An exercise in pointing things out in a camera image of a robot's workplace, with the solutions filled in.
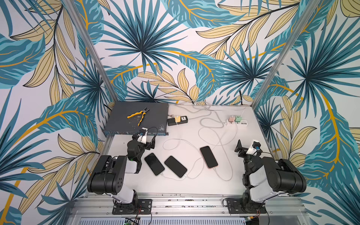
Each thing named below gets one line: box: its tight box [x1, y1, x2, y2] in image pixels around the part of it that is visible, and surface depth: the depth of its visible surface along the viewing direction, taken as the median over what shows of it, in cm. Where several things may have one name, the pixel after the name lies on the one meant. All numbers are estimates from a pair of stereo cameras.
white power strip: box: [226, 119, 249, 127], surface depth 108 cm
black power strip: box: [167, 115, 189, 127], surface depth 109 cm
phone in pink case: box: [199, 145, 219, 169], surface depth 92 cm
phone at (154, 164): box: [144, 152, 165, 176], surface depth 91 cm
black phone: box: [164, 155, 188, 178], surface depth 89 cm
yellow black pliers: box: [127, 106, 150, 127], surface depth 108 cm
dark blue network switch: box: [103, 101, 169, 136], surface depth 108 cm
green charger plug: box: [234, 115, 243, 123], surface depth 105 cm
